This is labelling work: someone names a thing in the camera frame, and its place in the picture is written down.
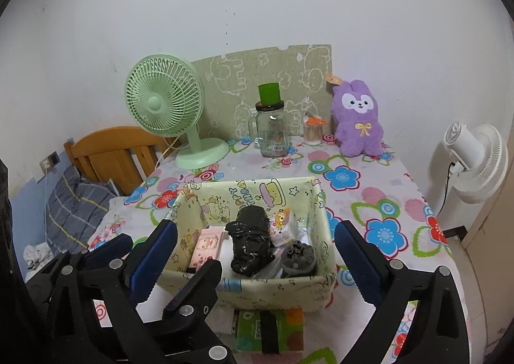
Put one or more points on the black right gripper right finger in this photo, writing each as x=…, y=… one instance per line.
x=438, y=332

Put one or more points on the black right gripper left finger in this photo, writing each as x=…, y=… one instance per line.
x=166, y=342

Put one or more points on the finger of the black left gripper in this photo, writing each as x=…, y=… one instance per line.
x=93, y=268
x=197, y=298

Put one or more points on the white soft cloth pack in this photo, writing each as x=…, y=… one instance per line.
x=223, y=320

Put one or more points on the pink packet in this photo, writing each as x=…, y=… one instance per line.
x=208, y=246

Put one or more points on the green tissue pack black band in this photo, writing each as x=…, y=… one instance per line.
x=270, y=331

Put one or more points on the grey plaid pillow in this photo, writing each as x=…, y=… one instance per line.
x=74, y=210

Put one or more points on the black plastic bag bundle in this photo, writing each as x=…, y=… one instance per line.
x=253, y=249

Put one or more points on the wooden bed headboard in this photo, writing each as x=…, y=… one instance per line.
x=126, y=155

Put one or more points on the yellow cartoon fabric storage box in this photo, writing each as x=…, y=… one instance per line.
x=200, y=206

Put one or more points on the dark grey sock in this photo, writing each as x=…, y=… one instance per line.
x=298, y=260

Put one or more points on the yellow snack packet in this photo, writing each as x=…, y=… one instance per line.
x=283, y=227

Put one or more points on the floral patterned tablecloth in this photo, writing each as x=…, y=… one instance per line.
x=375, y=193

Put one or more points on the green desk fan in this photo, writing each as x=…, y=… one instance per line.
x=165, y=96

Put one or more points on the white standing fan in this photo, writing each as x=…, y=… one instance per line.
x=481, y=160

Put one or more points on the glass jar with green lid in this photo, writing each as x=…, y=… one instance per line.
x=268, y=128

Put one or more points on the beige cartoon cardboard panel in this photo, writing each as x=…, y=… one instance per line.
x=234, y=83

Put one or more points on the small jar orange lid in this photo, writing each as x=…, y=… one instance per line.
x=313, y=129

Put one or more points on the purple bunny plush toy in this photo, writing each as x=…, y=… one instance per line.
x=355, y=113

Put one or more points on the wall power socket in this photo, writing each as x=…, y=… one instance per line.
x=53, y=159

